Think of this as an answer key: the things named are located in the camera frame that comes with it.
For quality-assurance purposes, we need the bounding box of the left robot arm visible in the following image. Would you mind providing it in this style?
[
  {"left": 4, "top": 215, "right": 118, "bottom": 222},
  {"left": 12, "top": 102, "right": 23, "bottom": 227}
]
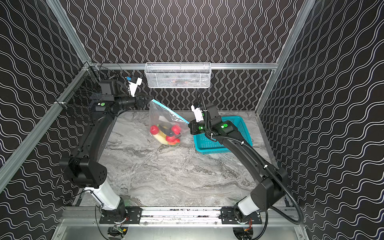
[{"left": 59, "top": 77, "right": 152, "bottom": 222}]

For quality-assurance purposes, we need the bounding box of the white mesh wall basket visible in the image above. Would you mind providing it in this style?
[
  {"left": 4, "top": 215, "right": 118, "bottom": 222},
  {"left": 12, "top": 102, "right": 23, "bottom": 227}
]
[{"left": 144, "top": 62, "right": 212, "bottom": 89}]

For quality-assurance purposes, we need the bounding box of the red toy tomato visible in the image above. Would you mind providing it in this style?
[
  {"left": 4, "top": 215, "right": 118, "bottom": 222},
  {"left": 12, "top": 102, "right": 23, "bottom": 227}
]
[
  {"left": 171, "top": 125, "right": 182, "bottom": 135},
  {"left": 166, "top": 136, "right": 177, "bottom": 143},
  {"left": 150, "top": 125, "right": 160, "bottom": 136}
]

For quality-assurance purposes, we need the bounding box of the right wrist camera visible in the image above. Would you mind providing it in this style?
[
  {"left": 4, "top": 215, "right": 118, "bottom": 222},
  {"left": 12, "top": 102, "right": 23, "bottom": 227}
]
[{"left": 191, "top": 104, "right": 204, "bottom": 123}]

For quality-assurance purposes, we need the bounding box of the orange red toy pepper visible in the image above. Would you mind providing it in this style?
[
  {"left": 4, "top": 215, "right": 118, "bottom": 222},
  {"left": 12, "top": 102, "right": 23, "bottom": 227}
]
[{"left": 168, "top": 139, "right": 181, "bottom": 146}]

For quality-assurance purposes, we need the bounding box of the clear zip top bag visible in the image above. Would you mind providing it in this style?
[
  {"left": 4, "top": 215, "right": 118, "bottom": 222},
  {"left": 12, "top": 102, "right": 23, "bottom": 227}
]
[{"left": 149, "top": 100, "right": 189, "bottom": 147}]

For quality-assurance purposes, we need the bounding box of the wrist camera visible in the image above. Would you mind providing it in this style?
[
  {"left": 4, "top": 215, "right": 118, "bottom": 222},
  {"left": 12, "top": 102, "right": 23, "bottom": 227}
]
[
  {"left": 191, "top": 104, "right": 204, "bottom": 123},
  {"left": 126, "top": 76, "right": 143, "bottom": 97}
]

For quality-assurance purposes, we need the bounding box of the black wire wall basket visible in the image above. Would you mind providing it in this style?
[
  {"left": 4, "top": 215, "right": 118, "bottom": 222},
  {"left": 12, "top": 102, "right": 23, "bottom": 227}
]
[{"left": 55, "top": 62, "right": 101, "bottom": 119}]

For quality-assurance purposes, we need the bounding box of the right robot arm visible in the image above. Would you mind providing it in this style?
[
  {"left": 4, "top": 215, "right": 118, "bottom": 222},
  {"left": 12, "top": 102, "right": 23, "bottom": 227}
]
[{"left": 189, "top": 102, "right": 304, "bottom": 225}]

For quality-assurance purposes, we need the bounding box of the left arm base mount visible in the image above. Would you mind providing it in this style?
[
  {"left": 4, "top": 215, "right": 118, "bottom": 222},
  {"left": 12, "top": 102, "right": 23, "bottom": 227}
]
[{"left": 96, "top": 206, "right": 143, "bottom": 240}]

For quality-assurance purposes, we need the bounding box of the teal plastic basket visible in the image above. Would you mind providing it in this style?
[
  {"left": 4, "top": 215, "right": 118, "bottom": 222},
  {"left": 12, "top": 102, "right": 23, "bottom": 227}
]
[{"left": 194, "top": 116, "right": 253, "bottom": 155}]

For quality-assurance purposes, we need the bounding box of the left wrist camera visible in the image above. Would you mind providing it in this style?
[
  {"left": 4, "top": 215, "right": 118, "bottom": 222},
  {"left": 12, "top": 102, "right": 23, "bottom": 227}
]
[{"left": 126, "top": 76, "right": 143, "bottom": 97}]

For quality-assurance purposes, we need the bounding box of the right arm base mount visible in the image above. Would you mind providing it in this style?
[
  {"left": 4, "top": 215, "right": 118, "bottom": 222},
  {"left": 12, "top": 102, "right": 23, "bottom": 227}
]
[{"left": 218, "top": 207, "right": 265, "bottom": 240}]

